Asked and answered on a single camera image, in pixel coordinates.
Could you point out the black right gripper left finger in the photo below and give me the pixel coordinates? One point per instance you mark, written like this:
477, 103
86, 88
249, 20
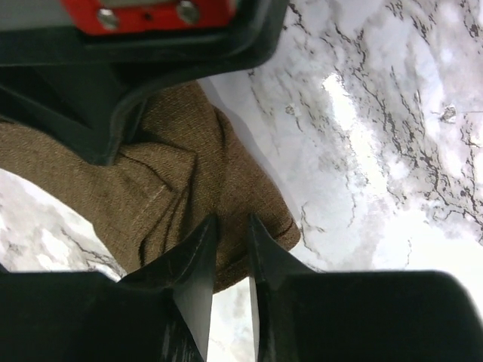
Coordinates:
160, 312

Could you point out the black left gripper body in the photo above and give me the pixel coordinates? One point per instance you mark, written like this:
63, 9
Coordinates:
98, 18

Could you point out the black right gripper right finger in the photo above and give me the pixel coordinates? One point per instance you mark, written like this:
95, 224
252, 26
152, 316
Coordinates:
303, 315

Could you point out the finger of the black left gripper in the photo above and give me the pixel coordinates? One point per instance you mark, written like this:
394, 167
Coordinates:
88, 92

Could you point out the brown cloth napkin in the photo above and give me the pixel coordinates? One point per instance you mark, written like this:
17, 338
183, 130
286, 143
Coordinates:
186, 163

